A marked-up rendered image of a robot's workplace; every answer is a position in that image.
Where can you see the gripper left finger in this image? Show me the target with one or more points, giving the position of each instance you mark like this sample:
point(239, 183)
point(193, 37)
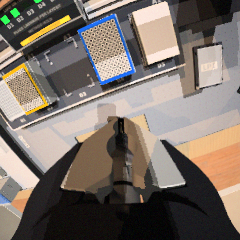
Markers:
point(86, 168)

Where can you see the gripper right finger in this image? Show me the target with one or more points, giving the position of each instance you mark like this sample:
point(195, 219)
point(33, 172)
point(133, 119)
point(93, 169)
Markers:
point(159, 166)

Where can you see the yellow tip rack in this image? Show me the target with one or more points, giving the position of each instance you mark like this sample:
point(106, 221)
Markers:
point(30, 87)

